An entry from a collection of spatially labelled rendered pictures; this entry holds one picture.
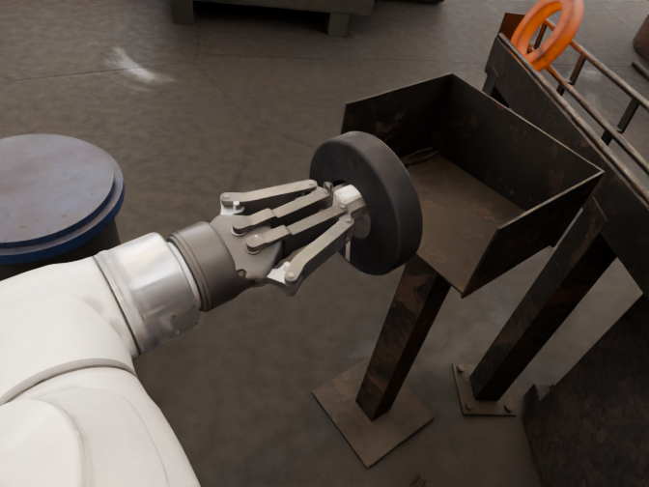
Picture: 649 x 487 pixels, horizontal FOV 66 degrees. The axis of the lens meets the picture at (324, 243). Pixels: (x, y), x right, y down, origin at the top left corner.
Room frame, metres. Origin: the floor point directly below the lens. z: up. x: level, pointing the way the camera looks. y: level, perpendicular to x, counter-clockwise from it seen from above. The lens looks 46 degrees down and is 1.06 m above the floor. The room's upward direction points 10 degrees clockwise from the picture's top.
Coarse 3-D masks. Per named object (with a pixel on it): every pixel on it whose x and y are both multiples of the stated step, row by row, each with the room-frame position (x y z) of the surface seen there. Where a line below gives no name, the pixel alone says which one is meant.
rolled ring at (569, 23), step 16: (544, 0) 1.23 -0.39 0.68; (560, 0) 1.17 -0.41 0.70; (576, 0) 1.14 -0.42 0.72; (528, 16) 1.23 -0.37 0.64; (544, 16) 1.22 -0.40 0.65; (560, 16) 1.12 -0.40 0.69; (576, 16) 1.10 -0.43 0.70; (528, 32) 1.22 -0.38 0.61; (560, 32) 1.08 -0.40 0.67; (576, 32) 1.09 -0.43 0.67; (544, 48) 1.08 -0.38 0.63; (560, 48) 1.07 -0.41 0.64; (544, 64) 1.08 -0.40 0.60
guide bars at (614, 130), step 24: (552, 24) 1.19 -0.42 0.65; (528, 48) 1.20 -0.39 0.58; (576, 48) 1.05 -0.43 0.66; (552, 72) 1.05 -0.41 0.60; (576, 72) 1.02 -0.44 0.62; (576, 96) 0.94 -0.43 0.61; (600, 120) 0.84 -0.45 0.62; (624, 120) 0.82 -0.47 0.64; (624, 144) 0.75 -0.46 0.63; (648, 168) 0.68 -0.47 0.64
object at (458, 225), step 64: (384, 128) 0.63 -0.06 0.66; (448, 128) 0.70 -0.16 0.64; (512, 128) 0.62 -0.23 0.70; (448, 192) 0.59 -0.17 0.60; (512, 192) 0.59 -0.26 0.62; (576, 192) 0.49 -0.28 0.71; (448, 256) 0.45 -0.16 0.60; (512, 256) 0.44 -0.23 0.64; (384, 384) 0.50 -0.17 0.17; (384, 448) 0.44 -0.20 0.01
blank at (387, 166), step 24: (336, 144) 0.42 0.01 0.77; (360, 144) 0.40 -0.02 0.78; (384, 144) 0.41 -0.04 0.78; (312, 168) 0.44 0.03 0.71; (336, 168) 0.41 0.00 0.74; (360, 168) 0.39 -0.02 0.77; (384, 168) 0.38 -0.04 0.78; (360, 192) 0.38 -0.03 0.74; (384, 192) 0.36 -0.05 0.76; (408, 192) 0.37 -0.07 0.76; (360, 216) 0.42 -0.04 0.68; (384, 216) 0.36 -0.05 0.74; (408, 216) 0.35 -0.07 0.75; (360, 240) 0.38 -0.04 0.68; (384, 240) 0.35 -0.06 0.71; (408, 240) 0.35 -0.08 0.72; (360, 264) 0.37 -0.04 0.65; (384, 264) 0.35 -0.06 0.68
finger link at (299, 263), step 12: (348, 216) 0.35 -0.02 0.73; (336, 228) 0.34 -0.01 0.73; (348, 228) 0.34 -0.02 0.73; (324, 240) 0.32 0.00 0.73; (336, 240) 0.33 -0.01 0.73; (348, 240) 0.34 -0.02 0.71; (300, 252) 0.30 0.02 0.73; (312, 252) 0.30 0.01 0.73; (324, 252) 0.31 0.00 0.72; (300, 264) 0.29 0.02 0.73; (312, 264) 0.30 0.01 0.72; (288, 276) 0.27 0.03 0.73
